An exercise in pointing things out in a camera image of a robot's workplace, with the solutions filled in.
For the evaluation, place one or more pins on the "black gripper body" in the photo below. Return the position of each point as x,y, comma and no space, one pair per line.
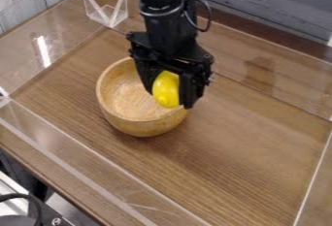
167,46

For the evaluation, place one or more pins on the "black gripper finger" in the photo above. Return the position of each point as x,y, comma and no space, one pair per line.
193,83
149,70

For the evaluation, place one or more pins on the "yellow lemon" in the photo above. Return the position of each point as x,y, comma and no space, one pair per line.
167,89

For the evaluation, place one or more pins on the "brown wooden bowl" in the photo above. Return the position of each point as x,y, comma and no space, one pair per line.
129,108

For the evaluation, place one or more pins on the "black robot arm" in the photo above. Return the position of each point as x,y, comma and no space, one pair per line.
167,47

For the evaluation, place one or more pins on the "clear acrylic corner bracket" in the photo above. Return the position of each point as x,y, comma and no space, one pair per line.
106,15

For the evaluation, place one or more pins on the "clear acrylic enclosure wall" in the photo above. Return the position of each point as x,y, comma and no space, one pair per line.
244,164

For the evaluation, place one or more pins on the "black table frame mount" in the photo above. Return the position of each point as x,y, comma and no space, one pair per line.
41,211

